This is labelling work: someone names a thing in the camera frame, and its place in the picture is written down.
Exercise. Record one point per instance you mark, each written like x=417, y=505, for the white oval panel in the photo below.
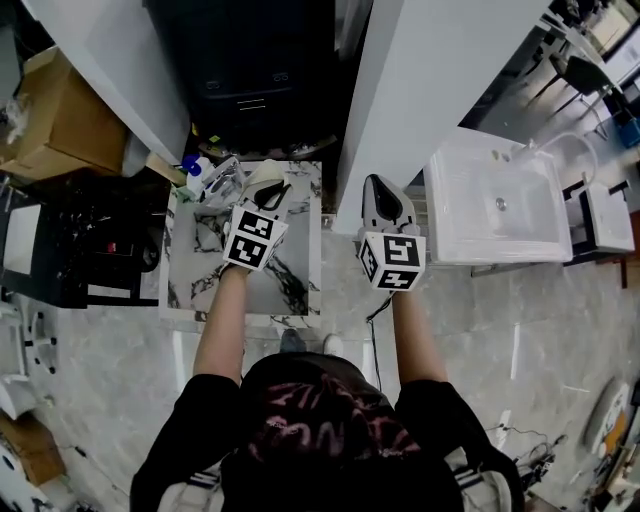
x=607, y=415

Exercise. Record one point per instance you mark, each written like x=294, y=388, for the black cabinet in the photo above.
x=250, y=65

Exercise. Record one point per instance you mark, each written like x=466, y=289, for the person's white shoe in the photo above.
x=333, y=345

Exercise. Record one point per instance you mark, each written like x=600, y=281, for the person's grey shoe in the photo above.
x=292, y=341

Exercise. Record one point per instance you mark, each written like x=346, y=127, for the blue capped bottle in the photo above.
x=192, y=166

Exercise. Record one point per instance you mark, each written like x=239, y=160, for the small white cabinet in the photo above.
x=607, y=220

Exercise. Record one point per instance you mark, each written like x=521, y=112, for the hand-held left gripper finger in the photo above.
x=267, y=170

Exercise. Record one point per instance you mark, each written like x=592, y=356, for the large cardboard box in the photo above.
x=60, y=120

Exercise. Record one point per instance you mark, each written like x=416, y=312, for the person's right forearm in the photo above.
x=417, y=335

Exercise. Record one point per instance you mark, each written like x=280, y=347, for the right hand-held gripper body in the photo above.
x=395, y=260

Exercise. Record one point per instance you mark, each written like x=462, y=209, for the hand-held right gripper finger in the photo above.
x=372, y=184

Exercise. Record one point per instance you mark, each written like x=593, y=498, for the black low shelf unit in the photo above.
x=90, y=240

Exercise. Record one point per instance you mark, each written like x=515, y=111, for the person's left forearm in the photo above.
x=222, y=325

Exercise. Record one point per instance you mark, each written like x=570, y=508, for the clear plastic object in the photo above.
x=222, y=180

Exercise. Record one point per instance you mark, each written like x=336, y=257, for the blue box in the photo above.
x=630, y=134

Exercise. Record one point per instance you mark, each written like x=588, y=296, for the person's black printed shirt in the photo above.
x=320, y=430

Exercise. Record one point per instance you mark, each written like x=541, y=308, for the white ceramic sink basin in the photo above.
x=500, y=205

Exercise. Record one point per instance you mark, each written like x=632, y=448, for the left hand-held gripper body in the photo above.
x=255, y=240

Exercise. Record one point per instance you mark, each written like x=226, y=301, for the black chair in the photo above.
x=585, y=75

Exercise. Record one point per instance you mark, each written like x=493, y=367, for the small cardboard box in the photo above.
x=30, y=450

